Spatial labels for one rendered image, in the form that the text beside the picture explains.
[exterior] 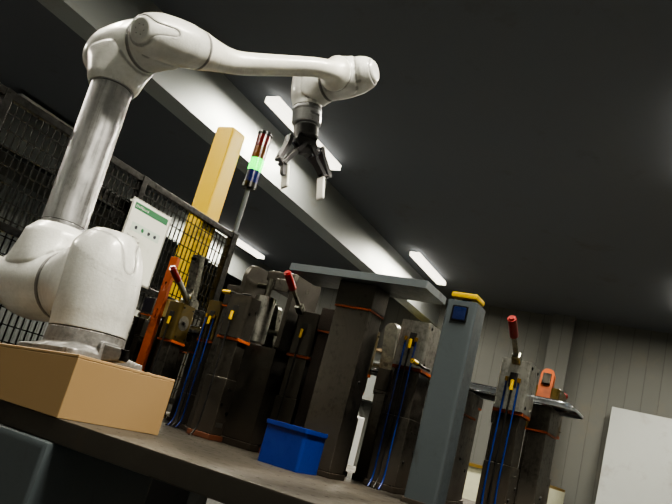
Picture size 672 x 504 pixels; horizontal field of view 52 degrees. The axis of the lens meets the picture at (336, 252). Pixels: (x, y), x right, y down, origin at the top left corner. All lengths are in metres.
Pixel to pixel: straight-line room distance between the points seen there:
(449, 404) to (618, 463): 8.14
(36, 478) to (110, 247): 0.46
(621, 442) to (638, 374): 0.97
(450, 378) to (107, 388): 0.69
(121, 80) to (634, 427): 8.65
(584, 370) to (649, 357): 0.84
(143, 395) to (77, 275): 0.27
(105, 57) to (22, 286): 0.58
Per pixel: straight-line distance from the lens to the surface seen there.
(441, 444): 1.49
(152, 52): 1.69
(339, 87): 2.00
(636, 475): 9.55
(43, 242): 1.60
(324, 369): 1.62
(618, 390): 10.00
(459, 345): 1.51
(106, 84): 1.76
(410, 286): 1.55
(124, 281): 1.44
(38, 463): 1.29
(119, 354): 1.38
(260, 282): 1.99
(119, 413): 1.39
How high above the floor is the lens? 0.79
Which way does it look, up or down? 14 degrees up
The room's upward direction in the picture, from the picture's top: 15 degrees clockwise
